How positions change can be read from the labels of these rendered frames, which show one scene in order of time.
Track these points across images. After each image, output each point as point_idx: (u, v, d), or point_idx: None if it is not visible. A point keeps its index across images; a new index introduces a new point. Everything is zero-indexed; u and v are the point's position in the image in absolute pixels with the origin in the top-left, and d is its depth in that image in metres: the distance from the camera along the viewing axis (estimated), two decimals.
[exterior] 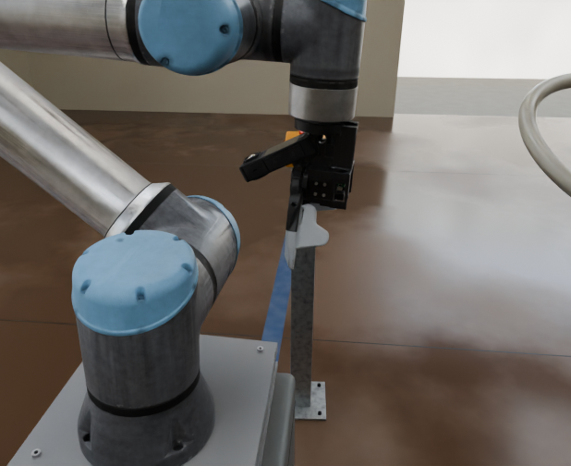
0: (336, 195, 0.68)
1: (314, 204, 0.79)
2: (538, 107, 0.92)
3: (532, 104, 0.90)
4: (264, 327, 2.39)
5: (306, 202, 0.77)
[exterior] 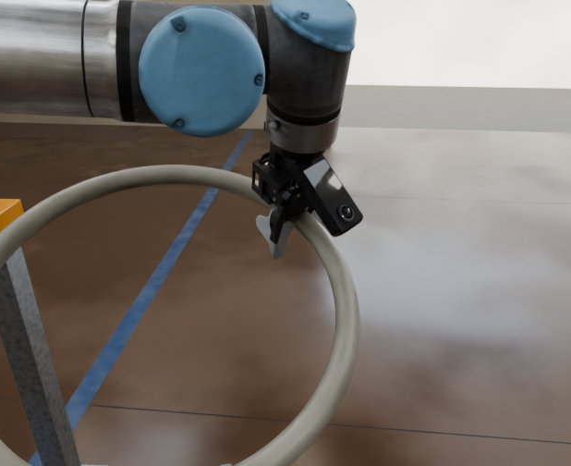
0: None
1: None
2: (33, 227, 0.66)
3: (14, 226, 0.64)
4: (75, 391, 2.13)
5: (287, 226, 0.71)
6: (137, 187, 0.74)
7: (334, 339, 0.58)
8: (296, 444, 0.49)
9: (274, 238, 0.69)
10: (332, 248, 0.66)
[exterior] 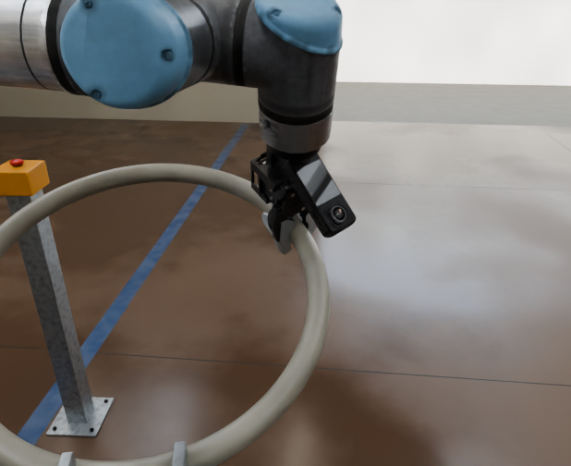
0: None
1: None
2: (36, 217, 0.72)
3: (18, 215, 0.70)
4: (84, 342, 2.43)
5: (290, 224, 0.72)
6: (135, 183, 0.79)
7: (302, 334, 0.61)
8: (250, 428, 0.52)
9: (275, 237, 0.70)
10: (310, 247, 0.69)
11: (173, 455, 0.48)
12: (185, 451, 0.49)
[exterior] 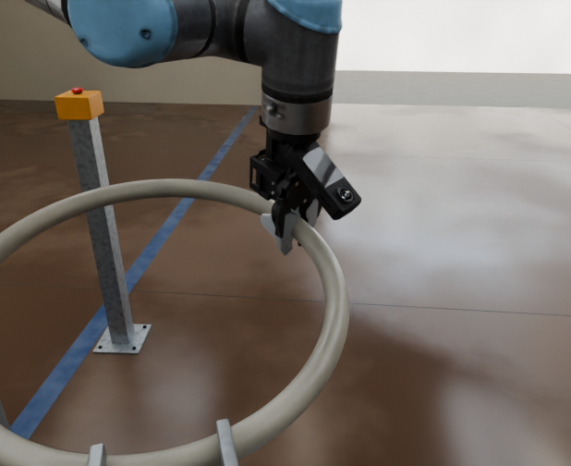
0: None
1: None
2: (27, 234, 0.68)
3: (7, 232, 0.66)
4: None
5: (291, 220, 0.72)
6: (127, 200, 0.77)
7: (325, 313, 0.59)
8: (293, 401, 0.49)
9: (279, 231, 0.70)
10: (317, 238, 0.69)
11: (218, 432, 0.44)
12: (230, 427, 0.44)
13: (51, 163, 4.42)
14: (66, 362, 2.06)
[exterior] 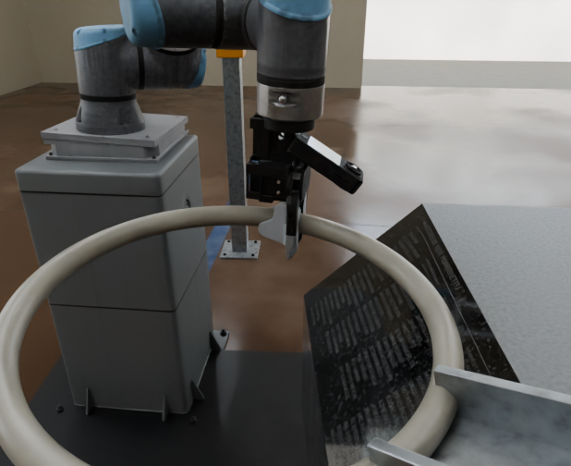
0: None
1: (285, 232, 0.72)
2: (27, 319, 0.51)
3: (6, 322, 0.49)
4: None
5: None
6: (104, 252, 0.64)
7: (395, 271, 0.63)
8: (455, 335, 0.51)
9: (295, 227, 0.69)
10: (329, 221, 0.71)
11: (448, 374, 0.44)
12: (451, 367, 0.45)
13: None
14: None
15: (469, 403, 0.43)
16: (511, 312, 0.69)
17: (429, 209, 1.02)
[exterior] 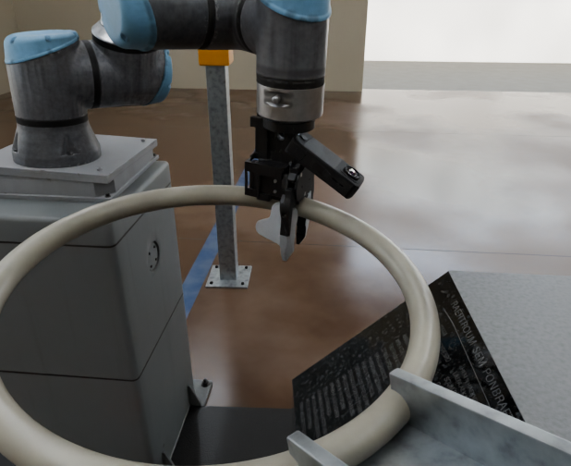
0: None
1: (280, 232, 0.72)
2: (20, 272, 0.54)
3: None
4: (210, 234, 2.83)
5: None
6: (113, 219, 0.67)
7: (394, 268, 0.59)
8: (432, 340, 0.47)
9: (287, 227, 0.69)
10: (339, 210, 0.69)
11: (402, 379, 0.41)
12: (408, 373, 0.41)
13: None
14: (185, 295, 2.26)
15: (420, 413, 0.40)
16: None
17: (458, 282, 0.75)
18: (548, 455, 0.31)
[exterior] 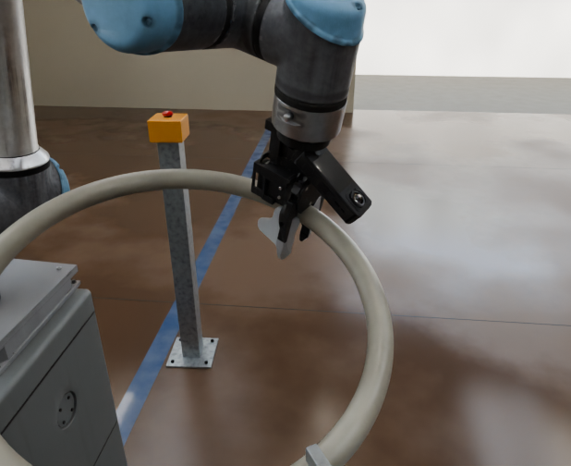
0: None
1: None
2: (17, 247, 0.59)
3: None
4: None
5: None
6: (119, 195, 0.69)
7: (368, 312, 0.59)
8: (368, 413, 0.48)
9: (285, 236, 0.69)
10: (338, 230, 0.67)
11: (313, 460, 0.43)
12: (322, 453, 0.43)
13: (87, 171, 4.46)
14: (142, 377, 2.10)
15: None
16: None
17: None
18: None
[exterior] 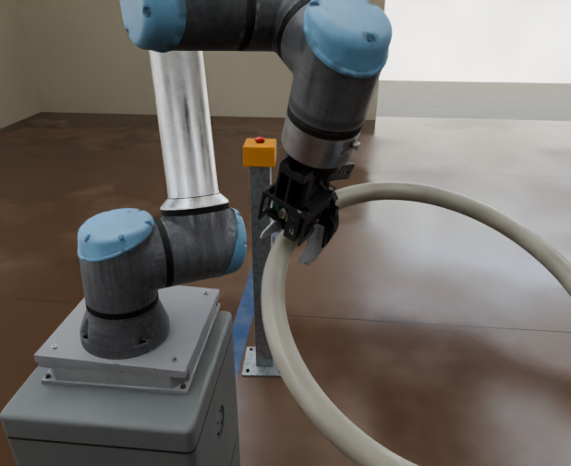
0: (271, 208, 0.66)
1: (311, 246, 0.71)
2: (290, 257, 0.66)
3: (280, 258, 0.64)
4: (239, 305, 2.77)
5: None
6: (346, 206, 0.76)
7: None
8: None
9: (332, 237, 0.71)
10: (546, 243, 0.75)
11: None
12: None
13: (127, 180, 4.57)
14: None
15: None
16: None
17: None
18: None
